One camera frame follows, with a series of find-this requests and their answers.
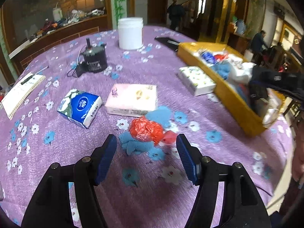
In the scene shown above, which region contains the red plastic bag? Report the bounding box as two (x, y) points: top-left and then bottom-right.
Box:
(213, 54), (228, 62)
(129, 116), (177, 146)

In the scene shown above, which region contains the blue Vinda tissue pack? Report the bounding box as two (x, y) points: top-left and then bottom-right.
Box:
(57, 89), (103, 129)

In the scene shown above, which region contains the pink tissue pack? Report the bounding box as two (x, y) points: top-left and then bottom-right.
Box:
(105, 83), (158, 117)

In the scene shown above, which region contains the lemon print tissue pack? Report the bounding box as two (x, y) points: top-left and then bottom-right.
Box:
(177, 66), (216, 96)

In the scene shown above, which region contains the white mask package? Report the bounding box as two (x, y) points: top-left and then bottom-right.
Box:
(262, 88), (282, 127)

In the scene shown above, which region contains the white cloth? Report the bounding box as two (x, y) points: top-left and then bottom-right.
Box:
(229, 62), (256, 84)

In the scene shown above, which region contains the light blue towel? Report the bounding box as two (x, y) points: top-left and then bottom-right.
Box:
(211, 60), (231, 80)

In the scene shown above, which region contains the blue Vinda tissue pouch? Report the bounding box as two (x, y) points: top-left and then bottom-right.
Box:
(200, 51), (217, 65)

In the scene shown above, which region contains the person's right hand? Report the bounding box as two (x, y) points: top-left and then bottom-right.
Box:
(292, 128), (303, 189)

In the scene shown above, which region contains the seated person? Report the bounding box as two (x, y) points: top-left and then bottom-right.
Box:
(250, 30), (268, 59)

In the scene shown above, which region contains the yellow cardboard box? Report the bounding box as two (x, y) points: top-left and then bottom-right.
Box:
(177, 42), (285, 137)

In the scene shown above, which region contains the purple floral tablecloth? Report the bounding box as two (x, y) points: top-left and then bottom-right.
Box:
(1, 26), (293, 227)

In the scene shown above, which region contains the black electric motor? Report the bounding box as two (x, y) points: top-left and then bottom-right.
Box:
(67, 38), (108, 78)

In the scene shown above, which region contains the white notebook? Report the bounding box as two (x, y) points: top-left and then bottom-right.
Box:
(1, 73), (46, 120)

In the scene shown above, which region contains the black pen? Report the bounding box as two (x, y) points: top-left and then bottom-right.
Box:
(21, 66), (49, 85)

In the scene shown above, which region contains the clear plastic cup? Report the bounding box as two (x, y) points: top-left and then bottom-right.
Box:
(46, 44), (66, 70)

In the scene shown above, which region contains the black smartphone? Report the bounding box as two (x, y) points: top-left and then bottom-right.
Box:
(155, 36), (180, 52)

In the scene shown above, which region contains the wooden counter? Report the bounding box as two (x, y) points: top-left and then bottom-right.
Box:
(12, 15), (113, 70)

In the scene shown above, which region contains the white plastic jar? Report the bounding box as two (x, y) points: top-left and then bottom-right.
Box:
(117, 17), (144, 51)

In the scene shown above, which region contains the person in dark clothes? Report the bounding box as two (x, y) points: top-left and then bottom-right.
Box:
(167, 0), (185, 31)

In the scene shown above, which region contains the white jug on counter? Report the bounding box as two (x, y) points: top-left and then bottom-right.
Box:
(53, 3), (63, 21)

